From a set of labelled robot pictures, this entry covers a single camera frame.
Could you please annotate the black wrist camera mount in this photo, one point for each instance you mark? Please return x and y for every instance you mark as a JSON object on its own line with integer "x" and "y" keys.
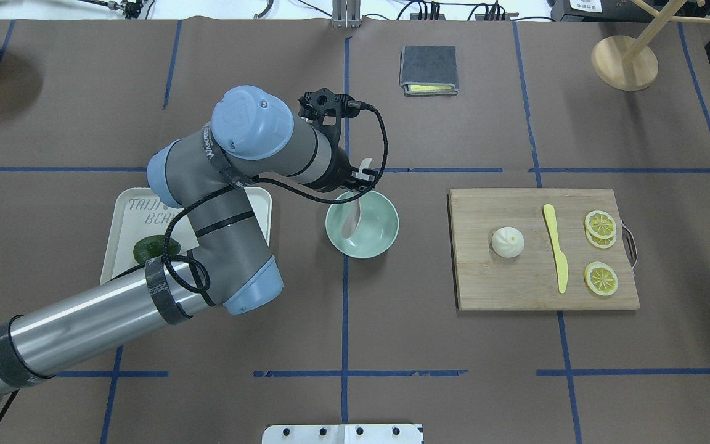
{"x": 325, "y": 111}

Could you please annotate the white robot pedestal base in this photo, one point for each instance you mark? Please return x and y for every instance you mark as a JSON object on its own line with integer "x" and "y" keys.
{"x": 344, "y": 433}

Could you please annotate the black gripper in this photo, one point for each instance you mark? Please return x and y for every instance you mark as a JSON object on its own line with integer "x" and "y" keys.
{"x": 338, "y": 174}

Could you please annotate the grey yellow folded cloth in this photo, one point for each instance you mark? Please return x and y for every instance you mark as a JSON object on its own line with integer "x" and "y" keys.
{"x": 429, "y": 70}

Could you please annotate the wooden mug tree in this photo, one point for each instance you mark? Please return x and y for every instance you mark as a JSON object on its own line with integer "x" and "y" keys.
{"x": 627, "y": 63}

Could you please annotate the white steamed bun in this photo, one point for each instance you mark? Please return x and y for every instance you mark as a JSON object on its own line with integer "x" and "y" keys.
{"x": 508, "y": 242}

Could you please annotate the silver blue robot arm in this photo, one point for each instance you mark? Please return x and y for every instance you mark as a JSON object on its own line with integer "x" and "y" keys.
{"x": 213, "y": 252}

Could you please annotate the white bear tray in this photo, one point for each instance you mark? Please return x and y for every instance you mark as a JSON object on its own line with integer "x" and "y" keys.
{"x": 139, "y": 213}

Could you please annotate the mint green bowl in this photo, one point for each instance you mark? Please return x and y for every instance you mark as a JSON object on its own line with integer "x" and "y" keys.
{"x": 377, "y": 229}

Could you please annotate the bamboo cutting board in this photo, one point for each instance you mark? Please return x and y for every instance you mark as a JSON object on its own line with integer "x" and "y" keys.
{"x": 486, "y": 281}

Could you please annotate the lemon slice lower stacked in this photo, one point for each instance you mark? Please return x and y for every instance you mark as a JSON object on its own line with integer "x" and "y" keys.
{"x": 601, "y": 243}

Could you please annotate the single lemon slice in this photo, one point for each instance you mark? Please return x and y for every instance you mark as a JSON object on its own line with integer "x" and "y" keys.
{"x": 601, "y": 279}

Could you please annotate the green avocado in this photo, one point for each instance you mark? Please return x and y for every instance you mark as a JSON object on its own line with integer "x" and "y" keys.
{"x": 152, "y": 246}

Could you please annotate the yellow plastic knife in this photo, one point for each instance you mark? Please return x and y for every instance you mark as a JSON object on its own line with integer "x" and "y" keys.
{"x": 560, "y": 259}

